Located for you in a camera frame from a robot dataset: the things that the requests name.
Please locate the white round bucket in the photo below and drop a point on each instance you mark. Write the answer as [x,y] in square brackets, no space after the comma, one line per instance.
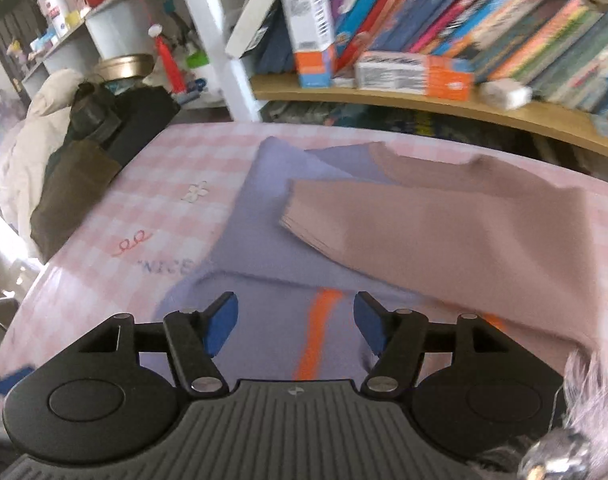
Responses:
[119,30]

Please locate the white shelf rack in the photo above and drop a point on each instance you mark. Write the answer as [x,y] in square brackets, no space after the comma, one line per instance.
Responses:
[214,35]

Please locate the gold round tin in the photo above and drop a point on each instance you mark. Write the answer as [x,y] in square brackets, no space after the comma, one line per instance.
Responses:
[121,66]

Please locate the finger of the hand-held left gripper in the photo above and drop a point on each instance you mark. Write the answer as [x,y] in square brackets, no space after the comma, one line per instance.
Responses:
[11,381]

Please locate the silver round charm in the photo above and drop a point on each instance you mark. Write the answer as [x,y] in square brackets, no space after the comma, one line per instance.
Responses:
[558,455]

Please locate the tall white orange box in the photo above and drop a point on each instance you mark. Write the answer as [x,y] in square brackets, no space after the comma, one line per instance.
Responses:
[309,20]

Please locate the white charger plug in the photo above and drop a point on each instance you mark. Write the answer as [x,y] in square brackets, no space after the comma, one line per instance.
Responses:
[506,92]

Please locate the dark bag and clothes pile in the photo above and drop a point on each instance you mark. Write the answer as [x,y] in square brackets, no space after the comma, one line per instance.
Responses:
[69,195]

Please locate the red tassel ornament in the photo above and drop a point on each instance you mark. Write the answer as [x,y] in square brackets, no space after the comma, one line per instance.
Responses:
[171,67]

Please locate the beige coat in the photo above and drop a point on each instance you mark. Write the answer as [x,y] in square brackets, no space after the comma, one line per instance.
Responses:
[29,160]

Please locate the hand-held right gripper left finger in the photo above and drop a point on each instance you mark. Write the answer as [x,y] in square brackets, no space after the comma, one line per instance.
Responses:
[221,322]

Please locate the pink and lavender sweater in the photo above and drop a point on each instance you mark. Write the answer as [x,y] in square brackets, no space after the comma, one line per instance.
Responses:
[433,220]

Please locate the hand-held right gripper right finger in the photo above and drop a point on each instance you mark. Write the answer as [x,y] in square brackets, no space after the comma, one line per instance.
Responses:
[368,322]

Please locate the pink fluffy sleeve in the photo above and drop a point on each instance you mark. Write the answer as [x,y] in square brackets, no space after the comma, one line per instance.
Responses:
[601,410]

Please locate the row of colourful books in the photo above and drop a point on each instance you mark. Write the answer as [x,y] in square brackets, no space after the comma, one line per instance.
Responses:
[483,15]

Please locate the pink checked tablecloth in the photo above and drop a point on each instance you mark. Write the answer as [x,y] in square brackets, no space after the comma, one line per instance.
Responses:
[159,185]

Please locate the long white orange box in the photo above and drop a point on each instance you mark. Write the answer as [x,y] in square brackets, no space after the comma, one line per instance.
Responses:
[408,72]

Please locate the green capped bottle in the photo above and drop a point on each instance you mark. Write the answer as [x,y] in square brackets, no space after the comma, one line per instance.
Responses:
[197,57]

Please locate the dark magazines under shelf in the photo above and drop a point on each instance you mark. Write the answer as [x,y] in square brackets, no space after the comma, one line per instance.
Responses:
[408,122]

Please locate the white bottle with blue cap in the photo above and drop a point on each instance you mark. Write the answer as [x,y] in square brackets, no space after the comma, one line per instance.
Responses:
[56,12]

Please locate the wooden bookshelf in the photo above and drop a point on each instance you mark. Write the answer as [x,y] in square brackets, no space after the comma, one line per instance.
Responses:
[543,115]

